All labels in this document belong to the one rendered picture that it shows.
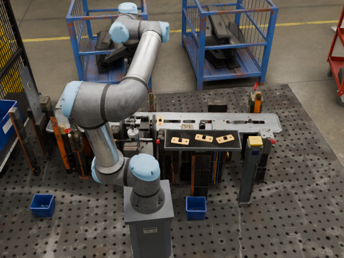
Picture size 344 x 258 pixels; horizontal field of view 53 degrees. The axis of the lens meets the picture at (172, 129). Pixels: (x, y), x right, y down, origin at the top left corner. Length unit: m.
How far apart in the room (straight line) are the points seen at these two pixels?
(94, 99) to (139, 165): 0.41
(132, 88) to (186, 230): 1.06
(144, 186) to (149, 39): 0.56
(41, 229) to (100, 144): 0.94
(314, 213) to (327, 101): 2.32
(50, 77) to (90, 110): 3.60
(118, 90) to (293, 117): 1.86
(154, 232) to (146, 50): 0.79
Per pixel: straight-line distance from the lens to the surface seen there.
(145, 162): 1.37
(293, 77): 4.57
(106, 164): 1.33
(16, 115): 2.03
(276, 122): 2.14
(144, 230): 1.56
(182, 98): 2.77
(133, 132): 1.84
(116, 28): 1.34
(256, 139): 1.75
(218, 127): 1.87
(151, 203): 1.46
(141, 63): 1.15
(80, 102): 1.06
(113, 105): 1.03
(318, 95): 4.32
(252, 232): 1.96
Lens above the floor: 2.31
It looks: 41 degrees down
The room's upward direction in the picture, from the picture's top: 1 degrees counter-clockwise
